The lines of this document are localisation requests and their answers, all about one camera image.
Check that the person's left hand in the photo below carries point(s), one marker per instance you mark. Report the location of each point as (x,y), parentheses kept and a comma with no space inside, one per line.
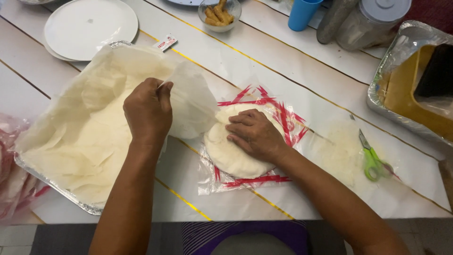
(147,113)

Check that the person's right hand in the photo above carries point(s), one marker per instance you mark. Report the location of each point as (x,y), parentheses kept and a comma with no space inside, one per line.
(260,136)

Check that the round stack of white wrappers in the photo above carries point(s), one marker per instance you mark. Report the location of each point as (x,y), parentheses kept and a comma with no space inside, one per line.
(226,155)

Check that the thin white wrapper sheet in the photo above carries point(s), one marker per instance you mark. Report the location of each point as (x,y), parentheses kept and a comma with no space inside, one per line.
(193,106)

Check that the clear bag with red print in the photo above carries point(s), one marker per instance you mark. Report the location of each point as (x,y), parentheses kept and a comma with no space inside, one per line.
(279,113)

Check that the pile of separated wrapper sheets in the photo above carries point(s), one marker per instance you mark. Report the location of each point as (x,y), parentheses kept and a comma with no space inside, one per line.
(85,138)

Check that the white and red sauce sachet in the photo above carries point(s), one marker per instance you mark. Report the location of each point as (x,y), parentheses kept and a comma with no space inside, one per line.
(165,42)

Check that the clear plastic sheet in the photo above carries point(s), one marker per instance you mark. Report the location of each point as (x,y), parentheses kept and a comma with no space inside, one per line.
(336,152)

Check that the white plate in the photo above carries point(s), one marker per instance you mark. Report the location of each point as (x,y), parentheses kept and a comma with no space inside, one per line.
(90,28)
(58,56)

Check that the person's purple striped shirt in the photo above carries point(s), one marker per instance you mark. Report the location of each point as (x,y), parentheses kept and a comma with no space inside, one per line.
(212,237)

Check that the foil tray with wrappers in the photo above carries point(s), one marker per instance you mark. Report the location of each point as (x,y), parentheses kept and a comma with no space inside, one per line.
(53,184)

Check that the pale blue plate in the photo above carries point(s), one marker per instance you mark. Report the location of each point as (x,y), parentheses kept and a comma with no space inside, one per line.
(185,2)

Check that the fried brown sticks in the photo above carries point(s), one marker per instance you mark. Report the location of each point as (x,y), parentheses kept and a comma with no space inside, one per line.
(217,16)

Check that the small glass bowl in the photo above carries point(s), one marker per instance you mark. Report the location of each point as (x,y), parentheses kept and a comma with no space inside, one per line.
(233,10)

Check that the blue plastic cup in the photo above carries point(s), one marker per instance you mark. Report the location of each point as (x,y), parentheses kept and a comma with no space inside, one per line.
(302,14)

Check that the grey spice bottle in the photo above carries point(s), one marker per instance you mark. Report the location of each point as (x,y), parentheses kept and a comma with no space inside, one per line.
(332,21)

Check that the heap of pink printed bags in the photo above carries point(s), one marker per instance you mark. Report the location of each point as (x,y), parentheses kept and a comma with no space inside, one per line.
(14,177)

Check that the clear jar with white lid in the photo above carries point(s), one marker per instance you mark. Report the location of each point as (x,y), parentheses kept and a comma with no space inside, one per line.
(368,28)

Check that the foil tray with yellow container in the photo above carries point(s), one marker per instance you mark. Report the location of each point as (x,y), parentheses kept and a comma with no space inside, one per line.
(393,46)

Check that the black rectangular block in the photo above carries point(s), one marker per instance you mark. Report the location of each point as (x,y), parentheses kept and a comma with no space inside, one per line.
(437,72)

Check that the dark red cloth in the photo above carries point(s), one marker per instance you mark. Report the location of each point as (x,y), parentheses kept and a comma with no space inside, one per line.
(431,14)

